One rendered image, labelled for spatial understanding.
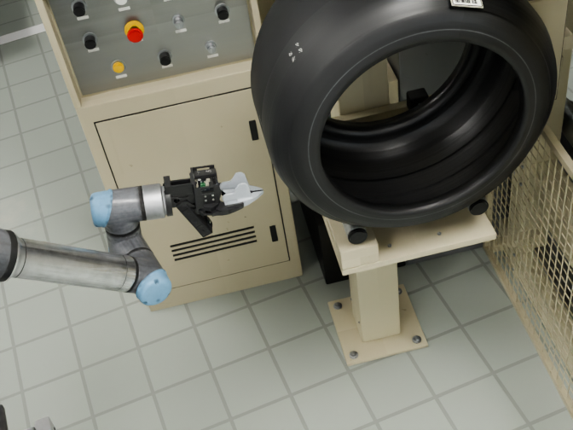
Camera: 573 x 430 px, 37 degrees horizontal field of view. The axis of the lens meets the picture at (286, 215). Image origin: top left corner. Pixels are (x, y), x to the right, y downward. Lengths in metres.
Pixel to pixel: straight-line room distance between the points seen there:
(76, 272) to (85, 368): 1.32
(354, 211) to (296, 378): 1.09
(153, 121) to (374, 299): 0.86
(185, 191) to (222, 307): 1.24
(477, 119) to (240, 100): 0.75
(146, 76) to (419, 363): 1.22
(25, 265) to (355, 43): 0.72
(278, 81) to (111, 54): 0.88
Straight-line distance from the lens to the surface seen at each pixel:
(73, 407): 2.91
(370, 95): 2.14
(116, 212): 1.81
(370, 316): 2.73
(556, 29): 2.14
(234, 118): 2.52
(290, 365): 2.81
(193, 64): 2.46
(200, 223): 1.87
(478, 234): 2.04
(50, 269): 1.67
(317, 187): 1.72
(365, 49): 1.55
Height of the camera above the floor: 2.28
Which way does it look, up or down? 44 degrees down
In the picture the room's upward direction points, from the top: 10 degrees counter-clockwise
